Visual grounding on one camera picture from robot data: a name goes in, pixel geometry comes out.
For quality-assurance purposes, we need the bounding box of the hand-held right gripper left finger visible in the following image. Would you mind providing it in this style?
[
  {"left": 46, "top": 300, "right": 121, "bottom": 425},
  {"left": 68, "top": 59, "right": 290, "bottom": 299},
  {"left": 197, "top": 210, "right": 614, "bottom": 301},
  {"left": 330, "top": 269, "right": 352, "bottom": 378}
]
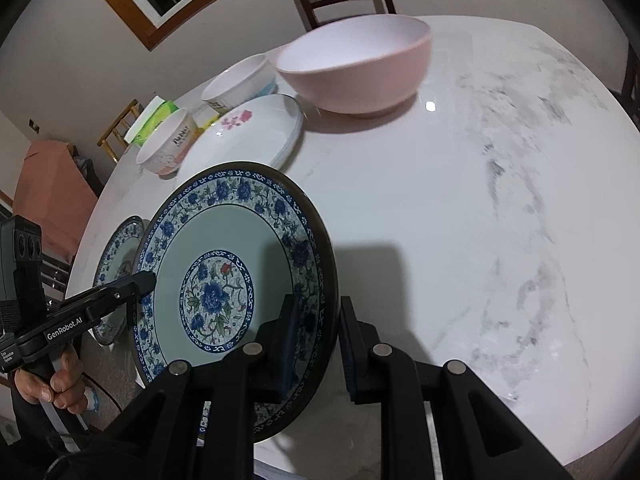
[{"left": 87, "top": 294, "right": 301, "bottom": 480}]

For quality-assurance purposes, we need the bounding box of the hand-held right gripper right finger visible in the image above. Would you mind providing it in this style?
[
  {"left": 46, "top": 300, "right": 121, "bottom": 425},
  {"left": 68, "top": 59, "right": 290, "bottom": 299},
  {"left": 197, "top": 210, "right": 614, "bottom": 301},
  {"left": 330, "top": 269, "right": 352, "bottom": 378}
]
[{"left": 340, "top": 296, "right": 576, "bottom": 480}]

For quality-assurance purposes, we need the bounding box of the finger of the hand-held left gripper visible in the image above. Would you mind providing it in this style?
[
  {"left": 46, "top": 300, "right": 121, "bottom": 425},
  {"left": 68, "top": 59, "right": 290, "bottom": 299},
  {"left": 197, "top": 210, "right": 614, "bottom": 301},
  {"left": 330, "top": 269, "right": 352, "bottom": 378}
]
[{"left": 47, "top": 270, "right": 157, "bottom": 320}]

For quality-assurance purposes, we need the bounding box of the large blue floral plate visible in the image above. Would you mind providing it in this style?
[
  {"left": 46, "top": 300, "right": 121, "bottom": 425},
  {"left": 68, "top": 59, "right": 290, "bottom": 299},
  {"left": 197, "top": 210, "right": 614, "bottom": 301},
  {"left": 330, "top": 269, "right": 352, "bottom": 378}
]
[{"left": 131, "top": 161, "right": 341, "bottom": 445}]

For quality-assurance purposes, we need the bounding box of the white printed bowl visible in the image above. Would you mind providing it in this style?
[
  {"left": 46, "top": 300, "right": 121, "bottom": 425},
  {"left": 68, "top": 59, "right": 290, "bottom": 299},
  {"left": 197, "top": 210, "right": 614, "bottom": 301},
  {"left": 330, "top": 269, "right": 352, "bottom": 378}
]
[
  {"left": 136, "top": 108, "right": 196, "bottom": 177},
  {"left": 201, "top": 53, "right": 279, "bottom": 113}
]

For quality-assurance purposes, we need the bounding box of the person's left hand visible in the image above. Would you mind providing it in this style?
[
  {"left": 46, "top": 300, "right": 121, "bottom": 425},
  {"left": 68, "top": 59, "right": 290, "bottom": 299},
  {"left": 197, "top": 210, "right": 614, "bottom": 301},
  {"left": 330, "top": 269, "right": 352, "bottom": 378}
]
[{"left": 12, "top": 347, "right": 88, "bottom": 416}]

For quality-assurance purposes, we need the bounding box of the small blue floral plate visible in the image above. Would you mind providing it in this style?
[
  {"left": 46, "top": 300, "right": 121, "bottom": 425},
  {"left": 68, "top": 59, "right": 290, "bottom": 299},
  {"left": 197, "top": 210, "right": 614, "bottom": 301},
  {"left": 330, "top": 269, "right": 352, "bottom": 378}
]
[{"left": 92, "top": 216, "right": 146, "bottom": 346}]

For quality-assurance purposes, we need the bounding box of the pink cloth cover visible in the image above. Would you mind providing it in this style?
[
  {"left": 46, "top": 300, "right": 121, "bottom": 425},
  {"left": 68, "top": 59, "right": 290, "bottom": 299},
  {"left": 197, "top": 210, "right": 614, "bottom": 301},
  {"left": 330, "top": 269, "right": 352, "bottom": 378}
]
[{"left": 12, "top": 139, "right": 98, "bottom": 251}]

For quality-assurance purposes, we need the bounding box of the bamboo chair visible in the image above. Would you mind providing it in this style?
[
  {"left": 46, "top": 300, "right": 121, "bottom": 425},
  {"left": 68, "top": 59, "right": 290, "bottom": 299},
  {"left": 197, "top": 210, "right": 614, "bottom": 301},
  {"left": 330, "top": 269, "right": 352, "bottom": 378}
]
[{"left": 97, "top": 99, "right": 143, "bottom": 163}]

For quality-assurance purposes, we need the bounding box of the green tissue box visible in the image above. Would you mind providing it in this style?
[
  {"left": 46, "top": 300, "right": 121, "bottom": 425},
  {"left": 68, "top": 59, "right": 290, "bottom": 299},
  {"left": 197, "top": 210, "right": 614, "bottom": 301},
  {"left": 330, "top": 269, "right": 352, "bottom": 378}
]
[{"left": 124, "top": 96, "right": 221, "bottom": 147}]

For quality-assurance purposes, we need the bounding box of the white plate pink flower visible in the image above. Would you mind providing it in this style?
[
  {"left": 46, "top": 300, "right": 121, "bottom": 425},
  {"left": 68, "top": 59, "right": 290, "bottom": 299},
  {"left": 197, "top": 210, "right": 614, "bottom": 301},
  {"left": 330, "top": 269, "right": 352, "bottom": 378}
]
[{"left": 179, "top": 93, "right": 306, "bottom": 171}]

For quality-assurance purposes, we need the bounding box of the pink bowl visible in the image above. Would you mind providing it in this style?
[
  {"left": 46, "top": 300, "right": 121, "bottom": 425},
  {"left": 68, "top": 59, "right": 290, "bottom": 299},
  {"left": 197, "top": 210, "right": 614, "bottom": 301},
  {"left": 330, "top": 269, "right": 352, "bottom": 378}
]
[{"left": 276, "top": 14, "right": 432, "bottom": 118}]

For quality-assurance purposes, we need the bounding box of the wooden window frame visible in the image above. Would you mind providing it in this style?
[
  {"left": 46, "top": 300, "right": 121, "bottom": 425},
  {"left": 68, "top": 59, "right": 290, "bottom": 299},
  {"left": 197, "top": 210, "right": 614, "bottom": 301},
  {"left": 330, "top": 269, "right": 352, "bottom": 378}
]
[{"left": 72, "top": 0, "right": 288, "bottom": 52}]

